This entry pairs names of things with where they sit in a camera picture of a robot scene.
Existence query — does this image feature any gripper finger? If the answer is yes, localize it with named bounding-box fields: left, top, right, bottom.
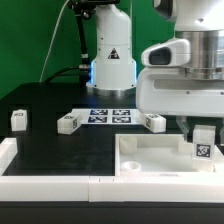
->
left=219, top=117, right=224, bottom=144
left=176, top=116, right=190, bottom=139

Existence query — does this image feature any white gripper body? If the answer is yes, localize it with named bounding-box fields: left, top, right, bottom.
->
left=136, top=67, right=224, bottom=117

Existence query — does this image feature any white square tabletop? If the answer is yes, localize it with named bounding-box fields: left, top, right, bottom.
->
left=115, top=134, right=224, bottom=176

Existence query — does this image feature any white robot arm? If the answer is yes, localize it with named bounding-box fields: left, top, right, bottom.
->
left=87, top=0, right=224, bottom=118

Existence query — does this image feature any AprilTag marker sheet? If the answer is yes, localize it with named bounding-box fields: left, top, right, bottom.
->
left=72, top=109, right=141, bottom=125

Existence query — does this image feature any white U-shaped fence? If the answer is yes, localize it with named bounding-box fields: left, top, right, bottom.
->
left=0, top=138, right=224, bottom=203

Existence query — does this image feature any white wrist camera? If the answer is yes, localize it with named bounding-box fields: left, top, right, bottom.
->
left=141, top=38, right=191, bottom=67

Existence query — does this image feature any black cable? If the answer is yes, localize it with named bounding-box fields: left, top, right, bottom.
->
left=43, top=65, right=92, bottom=84

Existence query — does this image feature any black camera stand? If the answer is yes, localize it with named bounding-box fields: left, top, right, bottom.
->
left=67, top=0, right=120, bottom=63

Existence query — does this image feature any white cable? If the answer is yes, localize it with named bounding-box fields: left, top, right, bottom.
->
left=38, top=0, right=71, bottom=84

